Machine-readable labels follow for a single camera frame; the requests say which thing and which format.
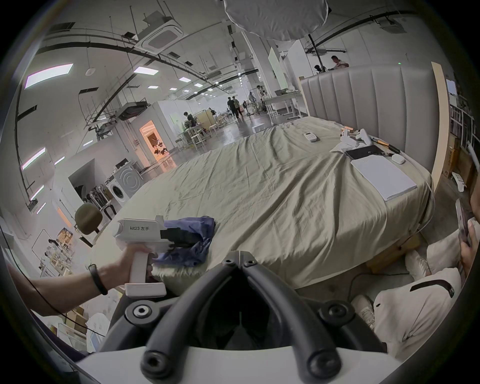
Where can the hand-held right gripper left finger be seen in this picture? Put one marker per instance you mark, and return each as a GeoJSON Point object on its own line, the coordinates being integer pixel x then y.
{"type": "Point", "coordinates": [176, 318]}

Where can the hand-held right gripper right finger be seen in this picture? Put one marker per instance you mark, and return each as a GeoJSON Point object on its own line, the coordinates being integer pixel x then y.
{"type": "Point", "coordinates": [296, 318]}

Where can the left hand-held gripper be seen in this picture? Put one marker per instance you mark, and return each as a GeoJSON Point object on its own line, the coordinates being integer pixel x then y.
{"type": "Point", "coordinates": [140, 234]}

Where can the dark blue garment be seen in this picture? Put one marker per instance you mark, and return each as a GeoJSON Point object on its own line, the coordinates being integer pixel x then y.
{"type": "Point", "coordinates": [191, 255]}

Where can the person's left forearm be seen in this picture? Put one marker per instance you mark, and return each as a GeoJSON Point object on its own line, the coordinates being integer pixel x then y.
{"type": "Point", "coordinates": [63, 292]}

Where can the person's left hand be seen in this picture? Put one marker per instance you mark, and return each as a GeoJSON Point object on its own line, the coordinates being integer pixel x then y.
{"type": "Point", "coordinates": [120, 272]}

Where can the grey washing machine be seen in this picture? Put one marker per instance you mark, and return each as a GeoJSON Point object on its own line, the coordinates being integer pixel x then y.
{"type": "Point", "coordinates": [129, 182]}

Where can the white washing machine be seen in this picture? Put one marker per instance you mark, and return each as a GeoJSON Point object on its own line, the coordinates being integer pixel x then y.
{"type": "Point", "coordinates": [117, 192]}

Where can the olive green chair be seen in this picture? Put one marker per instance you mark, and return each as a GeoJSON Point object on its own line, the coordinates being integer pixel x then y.
{"type": "Point", "coordinates": [89, 220]}

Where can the bed with pale green sheet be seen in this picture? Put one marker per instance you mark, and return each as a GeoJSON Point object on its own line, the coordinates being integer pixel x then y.
{"type": "Point", "coordinates": [285, 195]}

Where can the white box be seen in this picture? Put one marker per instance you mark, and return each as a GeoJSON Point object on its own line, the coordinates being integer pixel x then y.
{"type": "Point", "coordinates": [258, 128]}

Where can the group of people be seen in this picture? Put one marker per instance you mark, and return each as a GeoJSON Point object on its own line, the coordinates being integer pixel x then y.
{"type": "Point", "coordinates": [235, 107]}

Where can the white remote control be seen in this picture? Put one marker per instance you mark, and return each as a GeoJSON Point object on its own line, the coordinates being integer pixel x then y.
{"type": "Point", "coordinates": [310, 137]}

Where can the white notepad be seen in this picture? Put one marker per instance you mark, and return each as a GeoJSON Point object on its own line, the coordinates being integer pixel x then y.
{"type": "Point", "coordinates": [386, 177]}

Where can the white table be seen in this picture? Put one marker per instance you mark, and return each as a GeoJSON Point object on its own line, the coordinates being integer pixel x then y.
{"type": "Point", "coordinates": [285, 100]}

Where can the black tablet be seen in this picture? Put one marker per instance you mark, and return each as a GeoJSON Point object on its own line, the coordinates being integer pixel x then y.
{"type": "Point", "coordinates": [363, 152]}

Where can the spare white hand-held gripper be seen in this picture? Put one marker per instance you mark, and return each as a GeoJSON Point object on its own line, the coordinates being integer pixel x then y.
{"type": "Point", "coordinates": [354, 138]}

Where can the grey padded headboard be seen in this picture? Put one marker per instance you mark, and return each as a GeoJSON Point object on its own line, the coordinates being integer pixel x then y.
{"type": "Point", "coordinates": [375, 101]}

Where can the white softbox lamp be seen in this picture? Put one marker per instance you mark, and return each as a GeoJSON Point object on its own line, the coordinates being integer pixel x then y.
{"type": "Point", "coordinates": [277, 18]}

